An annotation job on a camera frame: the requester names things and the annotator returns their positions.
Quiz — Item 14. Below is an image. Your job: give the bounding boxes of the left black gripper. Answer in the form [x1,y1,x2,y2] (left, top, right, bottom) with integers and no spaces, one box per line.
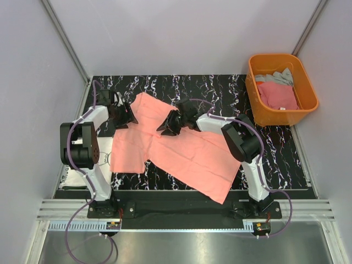
[110,102,138,130]

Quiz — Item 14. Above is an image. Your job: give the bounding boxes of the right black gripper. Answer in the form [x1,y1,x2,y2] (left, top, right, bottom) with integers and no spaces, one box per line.
[157,110,188,137]

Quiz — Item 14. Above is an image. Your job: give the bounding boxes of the orange plastic bin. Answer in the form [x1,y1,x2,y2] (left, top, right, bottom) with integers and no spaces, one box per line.
[245,53,319,127]

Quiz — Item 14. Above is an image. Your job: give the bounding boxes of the dark pink t-shirt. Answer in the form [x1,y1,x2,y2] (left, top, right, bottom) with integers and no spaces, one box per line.
[256,81,299,110]

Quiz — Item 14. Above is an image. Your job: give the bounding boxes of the folded white printed t-shirt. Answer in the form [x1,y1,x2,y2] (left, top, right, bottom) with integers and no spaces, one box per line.
[59,137,113,190]

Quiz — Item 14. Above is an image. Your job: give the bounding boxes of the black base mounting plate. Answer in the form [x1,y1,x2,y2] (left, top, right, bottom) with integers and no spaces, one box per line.
[53,189,284,230]

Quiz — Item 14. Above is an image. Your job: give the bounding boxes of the salmon pink t-shirt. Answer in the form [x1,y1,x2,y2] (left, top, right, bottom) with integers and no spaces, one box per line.
[110,92,240,204]

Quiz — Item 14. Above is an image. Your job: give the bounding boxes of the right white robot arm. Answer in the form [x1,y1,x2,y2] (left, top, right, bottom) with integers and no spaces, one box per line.
[157,98,273,218]

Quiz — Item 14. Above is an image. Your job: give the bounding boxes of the grey t-shirt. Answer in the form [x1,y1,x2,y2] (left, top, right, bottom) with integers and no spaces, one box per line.
[255,68,294,86]

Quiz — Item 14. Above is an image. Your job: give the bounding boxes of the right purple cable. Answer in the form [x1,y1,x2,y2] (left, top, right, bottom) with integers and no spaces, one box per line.
[189,98,292,239]

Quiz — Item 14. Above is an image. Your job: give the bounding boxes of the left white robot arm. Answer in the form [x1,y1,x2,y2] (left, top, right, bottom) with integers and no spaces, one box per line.
[60,90,138,218]

